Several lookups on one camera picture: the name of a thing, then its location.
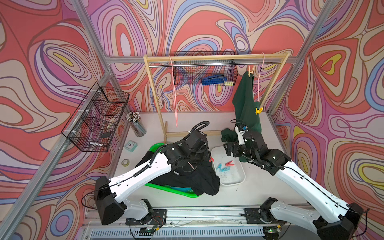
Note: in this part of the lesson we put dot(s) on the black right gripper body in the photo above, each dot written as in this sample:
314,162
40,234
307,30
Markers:
238,150

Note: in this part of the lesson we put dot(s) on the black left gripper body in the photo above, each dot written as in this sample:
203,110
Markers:
201,156

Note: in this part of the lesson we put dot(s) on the red plastic clothespin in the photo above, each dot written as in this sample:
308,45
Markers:
229,164

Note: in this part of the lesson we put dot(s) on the light blue plastic clothespin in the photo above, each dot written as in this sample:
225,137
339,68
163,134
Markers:
225,169

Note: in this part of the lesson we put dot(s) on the black t-shirt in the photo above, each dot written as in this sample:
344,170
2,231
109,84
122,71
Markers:
202,181

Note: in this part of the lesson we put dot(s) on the pink hanger of teal shirt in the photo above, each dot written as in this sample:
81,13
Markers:
174,90

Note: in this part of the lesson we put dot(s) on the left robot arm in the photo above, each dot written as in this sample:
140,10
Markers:
182,157

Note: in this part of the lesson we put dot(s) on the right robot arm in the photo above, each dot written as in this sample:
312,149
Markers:
331,219

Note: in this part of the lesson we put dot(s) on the pink hanger of green shirt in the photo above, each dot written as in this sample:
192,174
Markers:
258,77

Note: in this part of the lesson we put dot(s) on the white plastic tray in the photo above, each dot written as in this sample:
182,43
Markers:
235,176

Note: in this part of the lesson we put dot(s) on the green plastic basket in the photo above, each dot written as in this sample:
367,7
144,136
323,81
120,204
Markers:
186,192

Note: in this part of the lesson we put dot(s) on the yellow plastic clothespin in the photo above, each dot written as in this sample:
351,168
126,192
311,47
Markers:
258,111

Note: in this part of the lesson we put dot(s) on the blue item in basket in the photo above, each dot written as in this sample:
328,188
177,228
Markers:
214,80

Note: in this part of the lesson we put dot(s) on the clear pencil cup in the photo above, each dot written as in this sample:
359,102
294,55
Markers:
135,121

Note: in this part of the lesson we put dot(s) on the wooden clothespin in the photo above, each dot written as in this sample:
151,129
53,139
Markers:
251,70

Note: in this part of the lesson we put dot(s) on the metal hanging rod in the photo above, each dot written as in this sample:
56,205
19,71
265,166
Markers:
204,65

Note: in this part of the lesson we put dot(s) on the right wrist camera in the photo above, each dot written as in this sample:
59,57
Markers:
240,130

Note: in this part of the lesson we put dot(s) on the wooden clothes rack frame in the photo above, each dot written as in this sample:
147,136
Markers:
253,59

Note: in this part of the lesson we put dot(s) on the black wire basket back wall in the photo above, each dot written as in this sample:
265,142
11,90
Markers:
193,76

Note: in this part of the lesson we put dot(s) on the black wire basket wall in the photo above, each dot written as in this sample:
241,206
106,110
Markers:
93,125
193,76

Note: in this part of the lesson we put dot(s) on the black wire basket left wall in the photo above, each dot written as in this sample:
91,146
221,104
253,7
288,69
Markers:
93,125

